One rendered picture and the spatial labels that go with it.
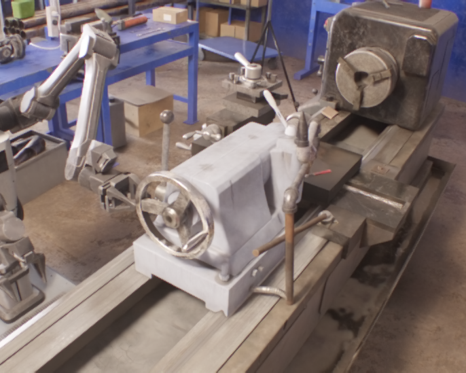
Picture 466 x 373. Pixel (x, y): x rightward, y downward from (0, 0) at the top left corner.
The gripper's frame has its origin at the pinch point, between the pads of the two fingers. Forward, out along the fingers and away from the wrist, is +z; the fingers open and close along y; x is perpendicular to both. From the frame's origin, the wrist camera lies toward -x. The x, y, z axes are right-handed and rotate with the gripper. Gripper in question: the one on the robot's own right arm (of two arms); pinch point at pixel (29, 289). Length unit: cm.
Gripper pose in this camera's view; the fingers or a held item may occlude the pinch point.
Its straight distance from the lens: 137.2
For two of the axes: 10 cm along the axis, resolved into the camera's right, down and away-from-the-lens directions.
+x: -7.3, 1.3, 6.7
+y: 5.7, -4.2, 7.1
